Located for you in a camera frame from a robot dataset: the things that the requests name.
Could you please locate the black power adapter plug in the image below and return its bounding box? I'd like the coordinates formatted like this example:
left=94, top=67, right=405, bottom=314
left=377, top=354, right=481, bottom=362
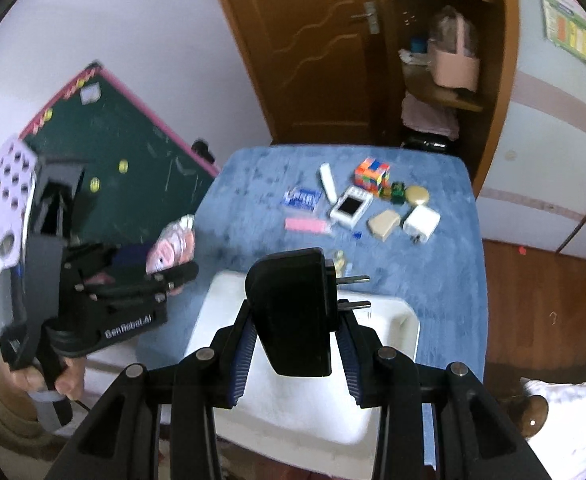
left=244, top=248, right=371, bottom=378

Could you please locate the beige wooden block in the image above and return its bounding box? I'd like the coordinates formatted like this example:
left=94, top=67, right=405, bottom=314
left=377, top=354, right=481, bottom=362
left=367, top=209, right=401, bottom=242

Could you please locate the white usb charger block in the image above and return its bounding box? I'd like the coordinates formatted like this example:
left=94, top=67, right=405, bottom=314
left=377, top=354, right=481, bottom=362
left=403, top=205, right=440, bottom=244

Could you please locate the pink pen pack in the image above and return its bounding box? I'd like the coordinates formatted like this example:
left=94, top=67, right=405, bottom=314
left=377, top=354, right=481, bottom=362
left=284, top=218, right=331, bottom=235

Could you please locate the blue card box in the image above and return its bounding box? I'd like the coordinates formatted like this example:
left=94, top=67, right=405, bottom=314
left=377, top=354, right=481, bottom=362
left=281, top=186, right=322, bottom=214

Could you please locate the white digital timer device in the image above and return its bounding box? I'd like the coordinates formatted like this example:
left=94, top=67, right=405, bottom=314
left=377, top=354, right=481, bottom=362
left=329, top=186, right=374, bottom=230

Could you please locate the green perfume bottle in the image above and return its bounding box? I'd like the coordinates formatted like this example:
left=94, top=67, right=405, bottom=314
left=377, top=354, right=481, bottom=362
left=380, top=182, right=406, bottom=205

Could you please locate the round cream compact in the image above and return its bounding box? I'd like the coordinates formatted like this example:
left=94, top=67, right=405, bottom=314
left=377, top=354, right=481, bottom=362
left=405, top=185, right=431, bottom=207

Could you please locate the white stick tube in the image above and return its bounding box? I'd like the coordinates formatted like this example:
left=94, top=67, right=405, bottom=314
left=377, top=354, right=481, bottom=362
left=319, top=162, right=339, bottom=205

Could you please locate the colourful rubik's cube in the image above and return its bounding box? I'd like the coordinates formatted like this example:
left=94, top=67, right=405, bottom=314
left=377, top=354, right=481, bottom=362
left=353, top=157, right=391, bottom=194

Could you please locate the person's left hand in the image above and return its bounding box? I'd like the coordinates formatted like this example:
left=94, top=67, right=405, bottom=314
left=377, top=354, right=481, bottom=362
left=2, top=358, right=87, bottom=401

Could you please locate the white plastic tray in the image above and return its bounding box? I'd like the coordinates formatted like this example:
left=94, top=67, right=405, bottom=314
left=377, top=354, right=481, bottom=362
left=186, top=271, right=420, bottom=444

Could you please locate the blue plush table cover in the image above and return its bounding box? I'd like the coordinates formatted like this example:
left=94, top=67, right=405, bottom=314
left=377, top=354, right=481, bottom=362
left=137, top=144, right=489, bottom=466

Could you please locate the white checkered bedding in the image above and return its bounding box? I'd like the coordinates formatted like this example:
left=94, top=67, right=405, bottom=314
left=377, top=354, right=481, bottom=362
left=521, top=378, right=586, bottom=479

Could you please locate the pink folded cloth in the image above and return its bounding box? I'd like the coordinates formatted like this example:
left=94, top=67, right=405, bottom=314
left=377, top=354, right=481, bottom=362
left=401, top=92, right=459, bottom=140

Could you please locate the brown wooden door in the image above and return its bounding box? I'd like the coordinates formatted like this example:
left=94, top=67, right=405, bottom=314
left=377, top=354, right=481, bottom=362
left=219, top=0, right=391, bottom=145

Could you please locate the pink storage basket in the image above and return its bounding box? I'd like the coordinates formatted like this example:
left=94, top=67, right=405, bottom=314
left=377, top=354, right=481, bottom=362
left=427, top=6, right=480, bottom=92

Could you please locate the wooden corner shelf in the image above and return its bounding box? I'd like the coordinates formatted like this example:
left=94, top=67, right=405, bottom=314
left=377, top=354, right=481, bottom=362
left=383, top=0, right=518, bottom=192

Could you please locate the green chalkboard pink frame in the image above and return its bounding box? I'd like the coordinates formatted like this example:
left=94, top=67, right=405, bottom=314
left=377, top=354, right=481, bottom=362
left=20, top=62, right=219, bottom=245

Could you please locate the metal door handle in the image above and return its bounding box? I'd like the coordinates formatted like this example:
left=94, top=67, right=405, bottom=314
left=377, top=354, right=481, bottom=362
left=349, top=0, right=380, bottom=35

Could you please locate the wall poster calendar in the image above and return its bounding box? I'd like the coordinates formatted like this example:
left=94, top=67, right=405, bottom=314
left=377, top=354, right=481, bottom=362
left=541, top=0, right=586, bottom=63

